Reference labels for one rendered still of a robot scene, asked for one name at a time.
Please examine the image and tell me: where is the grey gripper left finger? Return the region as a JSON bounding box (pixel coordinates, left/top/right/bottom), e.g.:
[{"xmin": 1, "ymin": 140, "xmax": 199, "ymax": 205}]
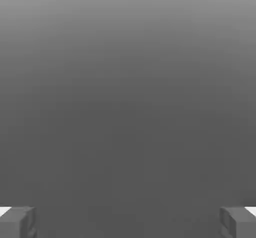
[{"xmin": 0, "ymin": 206, "xmax": 38, "ymax": 238}]

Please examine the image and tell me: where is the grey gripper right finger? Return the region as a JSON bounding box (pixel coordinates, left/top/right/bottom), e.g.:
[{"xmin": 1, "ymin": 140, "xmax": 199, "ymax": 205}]
[{"xmin": 218, "ymin": 206, "xmax": 256, "ymax": 238}]

